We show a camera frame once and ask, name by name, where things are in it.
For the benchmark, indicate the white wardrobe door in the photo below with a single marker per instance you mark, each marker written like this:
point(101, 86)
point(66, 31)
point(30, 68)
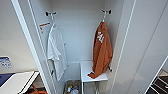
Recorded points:
point(146, 40)
point(33, 50)

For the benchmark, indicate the white wardrobe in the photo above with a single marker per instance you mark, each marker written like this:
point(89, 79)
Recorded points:
point(78, 36)

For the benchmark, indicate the orange garment with white print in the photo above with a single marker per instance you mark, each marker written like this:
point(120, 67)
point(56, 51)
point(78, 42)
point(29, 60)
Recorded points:
point(101, 53)

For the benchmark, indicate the white t-shirt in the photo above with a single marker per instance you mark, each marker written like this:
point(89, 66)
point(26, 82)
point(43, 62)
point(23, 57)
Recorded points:
point(56, 50)

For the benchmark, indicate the brown storage box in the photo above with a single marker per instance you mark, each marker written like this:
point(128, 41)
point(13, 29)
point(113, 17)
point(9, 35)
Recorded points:
point(66, 82)

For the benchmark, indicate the white hanger with white shirt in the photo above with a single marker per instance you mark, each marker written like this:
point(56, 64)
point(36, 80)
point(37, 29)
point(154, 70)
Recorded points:
point(53, 21)

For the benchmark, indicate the black wardrobe hook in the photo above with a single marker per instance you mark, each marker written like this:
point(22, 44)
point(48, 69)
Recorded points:
point(108, 11)

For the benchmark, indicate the pale blue packet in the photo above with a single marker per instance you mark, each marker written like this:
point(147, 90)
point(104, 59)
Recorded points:
point(75, 90)

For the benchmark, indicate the orange label strip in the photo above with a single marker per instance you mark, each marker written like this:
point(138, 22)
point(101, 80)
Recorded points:
point(44, 24)

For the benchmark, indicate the black hook near orange label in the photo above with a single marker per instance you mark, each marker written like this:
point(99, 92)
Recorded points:
point(48, 13)

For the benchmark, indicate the orange folding legs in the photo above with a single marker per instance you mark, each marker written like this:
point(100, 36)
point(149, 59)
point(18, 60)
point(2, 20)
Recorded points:
point(36, 90)

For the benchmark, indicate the small dark wall fitting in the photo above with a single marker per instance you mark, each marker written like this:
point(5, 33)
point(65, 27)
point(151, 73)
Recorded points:
point(110, 69)

